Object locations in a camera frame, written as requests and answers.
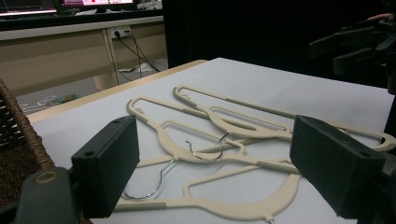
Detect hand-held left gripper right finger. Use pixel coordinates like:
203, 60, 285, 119
289, 115, 389, 220

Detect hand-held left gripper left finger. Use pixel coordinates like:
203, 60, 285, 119
70, 115, 140, 218

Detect cream plastic clothes hanger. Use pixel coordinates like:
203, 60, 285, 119
172, 85, 396, 161
113, 138, 303, 224
122, 94, 302, 201

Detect brown wicker basket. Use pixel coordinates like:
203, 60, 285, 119
0, 77, 56, 209

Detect colourful plastic bundle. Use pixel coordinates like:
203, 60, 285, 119
36, 92, 79, 107

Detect black curtain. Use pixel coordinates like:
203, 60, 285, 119
162, 0, 396, 90

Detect beige desk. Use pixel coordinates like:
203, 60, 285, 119
0, 8, 169, 97

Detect white power socket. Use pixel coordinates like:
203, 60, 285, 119
109, 26, 133, 40

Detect monitor with bright screen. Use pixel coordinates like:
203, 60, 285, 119
54, 0, 139, 15

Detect white crumpled object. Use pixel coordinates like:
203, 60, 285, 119
135, 0, 163, 12

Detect dark monitor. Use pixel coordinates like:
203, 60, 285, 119
0, 0, 59, 18

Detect black cables under desk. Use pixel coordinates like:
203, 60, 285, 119
116, 30, 162, 82

